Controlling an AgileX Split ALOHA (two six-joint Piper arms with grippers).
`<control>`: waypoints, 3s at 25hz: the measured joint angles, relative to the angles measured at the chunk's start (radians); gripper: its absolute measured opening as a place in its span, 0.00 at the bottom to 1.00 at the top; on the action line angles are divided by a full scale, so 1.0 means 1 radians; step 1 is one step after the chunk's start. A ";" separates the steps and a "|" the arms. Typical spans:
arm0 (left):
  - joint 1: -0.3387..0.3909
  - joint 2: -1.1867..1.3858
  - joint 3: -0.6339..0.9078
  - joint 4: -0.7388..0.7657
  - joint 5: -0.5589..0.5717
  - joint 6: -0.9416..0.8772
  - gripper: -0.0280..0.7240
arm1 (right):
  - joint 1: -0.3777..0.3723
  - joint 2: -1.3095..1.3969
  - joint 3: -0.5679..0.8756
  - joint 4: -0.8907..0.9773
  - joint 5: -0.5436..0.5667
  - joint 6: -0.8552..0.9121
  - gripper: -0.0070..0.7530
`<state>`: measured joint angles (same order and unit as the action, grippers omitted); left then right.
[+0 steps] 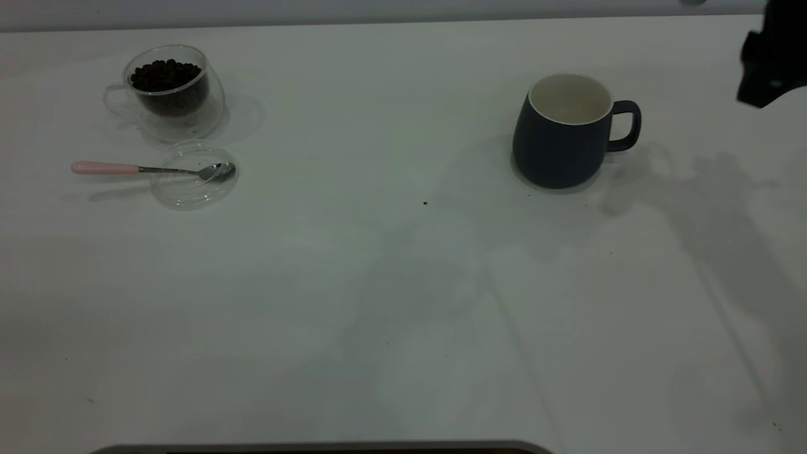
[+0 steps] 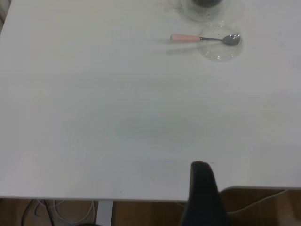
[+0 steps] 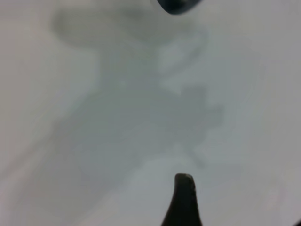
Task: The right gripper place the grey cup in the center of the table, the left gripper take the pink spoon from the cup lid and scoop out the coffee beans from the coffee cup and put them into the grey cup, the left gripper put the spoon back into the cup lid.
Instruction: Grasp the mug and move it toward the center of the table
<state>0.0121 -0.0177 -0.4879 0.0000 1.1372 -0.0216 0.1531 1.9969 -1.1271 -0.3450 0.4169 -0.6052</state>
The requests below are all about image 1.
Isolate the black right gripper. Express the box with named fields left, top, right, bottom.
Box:
left=736, top=0, right=807, bottom=109

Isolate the dark grey ceramic mug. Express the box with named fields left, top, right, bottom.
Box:
left=511, top=74, right=642, bottom=190

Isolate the clear double-wall glass cup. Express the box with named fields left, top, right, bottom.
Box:
left=103, top=44, right=226, bottom=143

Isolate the pink-handled metal spoon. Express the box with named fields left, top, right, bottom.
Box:
left=71, top=161, right=237, bottom=183

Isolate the clear round glass lid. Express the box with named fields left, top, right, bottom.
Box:
left=150, top=141, right=240, bottom=210

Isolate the pile of coffee beans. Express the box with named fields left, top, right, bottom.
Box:
left=131, top=59, right=204, bottom=95

